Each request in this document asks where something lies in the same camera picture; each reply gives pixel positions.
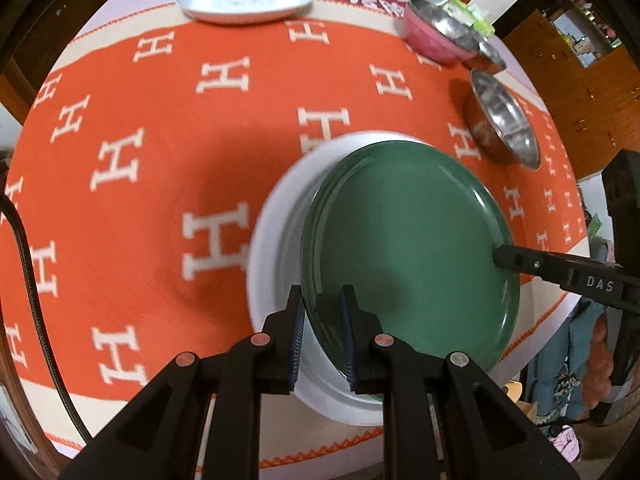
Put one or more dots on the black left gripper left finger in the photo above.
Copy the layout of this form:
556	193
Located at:
200	416

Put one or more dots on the pink steel bowl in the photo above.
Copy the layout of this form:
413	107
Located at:
432	33

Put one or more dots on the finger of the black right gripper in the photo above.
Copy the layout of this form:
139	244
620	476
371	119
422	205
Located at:
551	267

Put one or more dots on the plain white plate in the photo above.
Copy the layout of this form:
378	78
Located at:
274	267

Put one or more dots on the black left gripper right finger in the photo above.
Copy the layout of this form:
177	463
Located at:
442	417

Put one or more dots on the green round plate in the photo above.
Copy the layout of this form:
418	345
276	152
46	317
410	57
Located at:
413	232

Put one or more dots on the orange H pattern blanket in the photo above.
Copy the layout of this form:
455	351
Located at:
143	166

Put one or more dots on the large steel bowl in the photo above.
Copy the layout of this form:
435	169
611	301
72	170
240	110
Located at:
498	123

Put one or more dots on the green tissue pack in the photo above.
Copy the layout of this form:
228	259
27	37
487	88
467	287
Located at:
470	15

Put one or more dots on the small copper steel bowl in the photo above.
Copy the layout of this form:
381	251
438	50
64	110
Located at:
487	58

